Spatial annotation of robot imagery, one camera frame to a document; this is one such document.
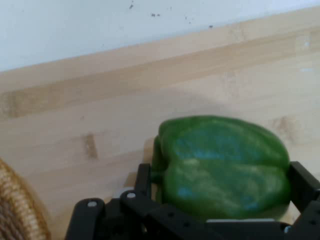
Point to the woven wicker basket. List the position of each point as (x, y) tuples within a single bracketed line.
[(15, 207)]

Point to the bamboo cutting board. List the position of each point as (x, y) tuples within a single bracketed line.
[(100, 112)]

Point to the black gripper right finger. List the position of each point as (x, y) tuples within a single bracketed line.
[(306, 197)]

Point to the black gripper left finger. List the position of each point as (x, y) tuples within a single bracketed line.
[(140, 215)]

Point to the green bell pepper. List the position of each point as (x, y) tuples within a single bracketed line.
[(222, 170)]

